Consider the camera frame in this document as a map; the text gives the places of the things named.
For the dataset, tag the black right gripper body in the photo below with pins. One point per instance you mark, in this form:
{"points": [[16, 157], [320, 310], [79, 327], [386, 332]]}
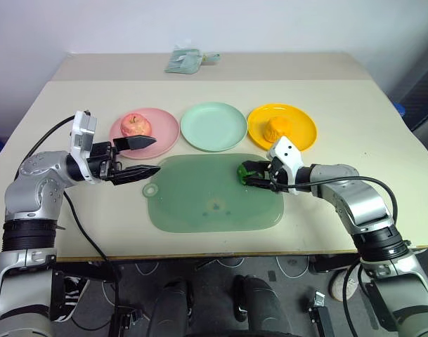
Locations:
{"points": [[275, 173]]}

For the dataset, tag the orange toy fruit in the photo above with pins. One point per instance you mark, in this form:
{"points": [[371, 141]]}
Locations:
{"points": [[276, 128]]}

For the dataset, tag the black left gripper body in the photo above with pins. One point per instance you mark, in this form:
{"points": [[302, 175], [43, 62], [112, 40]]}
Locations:
{"points": [[102, 161]]}

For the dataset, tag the black and white sneaker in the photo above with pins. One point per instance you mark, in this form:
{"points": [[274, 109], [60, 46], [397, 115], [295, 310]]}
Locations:
{"points": [[71, 295]]}

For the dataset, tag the translucent green cutting mat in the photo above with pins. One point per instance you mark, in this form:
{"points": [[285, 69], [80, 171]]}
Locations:
{"points": [[213, 196]]}

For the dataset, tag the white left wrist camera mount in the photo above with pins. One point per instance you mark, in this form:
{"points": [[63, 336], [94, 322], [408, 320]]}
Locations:
{"points": [[82, 135]]}

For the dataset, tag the black table frame bar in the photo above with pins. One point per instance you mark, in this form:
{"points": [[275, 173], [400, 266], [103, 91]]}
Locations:
{"points": [[87, 268]]}

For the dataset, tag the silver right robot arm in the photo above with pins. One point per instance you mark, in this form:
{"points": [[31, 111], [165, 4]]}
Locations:
{"points": [[361, 207]]}

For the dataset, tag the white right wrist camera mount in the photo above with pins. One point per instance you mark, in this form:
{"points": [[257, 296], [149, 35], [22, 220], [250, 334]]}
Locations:
{"points": [[286, 154]]}

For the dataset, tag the yellow plate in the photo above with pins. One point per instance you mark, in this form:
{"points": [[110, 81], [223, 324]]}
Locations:
{"points": [[294, 121]]}

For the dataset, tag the pink apple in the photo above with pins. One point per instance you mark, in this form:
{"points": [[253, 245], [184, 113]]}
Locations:
{"points": [[135, 124]]}

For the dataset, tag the pale green folded cloth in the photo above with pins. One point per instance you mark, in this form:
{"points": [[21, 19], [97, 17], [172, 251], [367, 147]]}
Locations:
{"points": [[182, 62]]}

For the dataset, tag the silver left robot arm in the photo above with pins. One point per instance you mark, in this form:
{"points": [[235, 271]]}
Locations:
{"points": [[31, 196]]}

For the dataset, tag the green toy vegetable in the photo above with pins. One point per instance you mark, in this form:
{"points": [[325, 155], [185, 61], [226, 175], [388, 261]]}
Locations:
{"points": [[244, 172]]}

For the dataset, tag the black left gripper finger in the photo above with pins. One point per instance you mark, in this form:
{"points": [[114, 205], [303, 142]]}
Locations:
{"points": [[136, 142], [134, 173]]}

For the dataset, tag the pink plate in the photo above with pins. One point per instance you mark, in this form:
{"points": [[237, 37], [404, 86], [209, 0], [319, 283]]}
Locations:
{"points": [[148, 132]]}

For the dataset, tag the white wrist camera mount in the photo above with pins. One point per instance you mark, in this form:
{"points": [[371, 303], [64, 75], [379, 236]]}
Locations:
{"points": [[82, 135], [286, 154]]}

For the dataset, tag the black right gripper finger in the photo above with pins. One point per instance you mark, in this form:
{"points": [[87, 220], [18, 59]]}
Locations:
{"points": [[261, 183], [256, 165]]}

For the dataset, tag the mint green plate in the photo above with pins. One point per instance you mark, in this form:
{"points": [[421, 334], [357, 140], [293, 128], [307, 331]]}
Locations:
{"points": [[213, 126]]}

